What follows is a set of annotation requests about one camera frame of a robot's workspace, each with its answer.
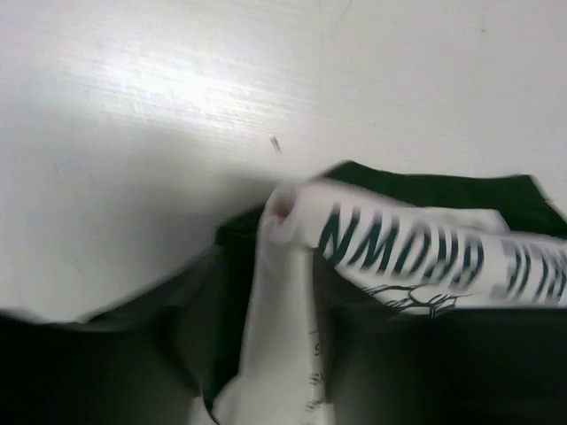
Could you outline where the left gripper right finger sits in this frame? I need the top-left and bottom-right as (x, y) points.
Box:
(322, 309), (566, 424)

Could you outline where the white and green t-shirt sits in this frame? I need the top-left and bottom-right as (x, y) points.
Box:
(185, 160), (567, 425)

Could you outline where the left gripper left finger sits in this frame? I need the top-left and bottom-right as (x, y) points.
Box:
(1, 284), (221, 424)

